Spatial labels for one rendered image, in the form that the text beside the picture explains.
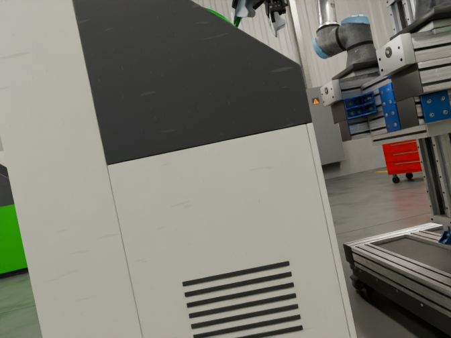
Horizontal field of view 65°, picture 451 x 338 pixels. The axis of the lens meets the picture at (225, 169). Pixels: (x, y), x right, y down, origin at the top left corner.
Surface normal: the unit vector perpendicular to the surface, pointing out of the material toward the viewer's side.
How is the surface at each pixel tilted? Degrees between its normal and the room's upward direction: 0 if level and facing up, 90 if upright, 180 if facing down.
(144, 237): 90
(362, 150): 90
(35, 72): 90
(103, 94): 90
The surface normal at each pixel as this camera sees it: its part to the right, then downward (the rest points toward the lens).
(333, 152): 0.10, -0.02
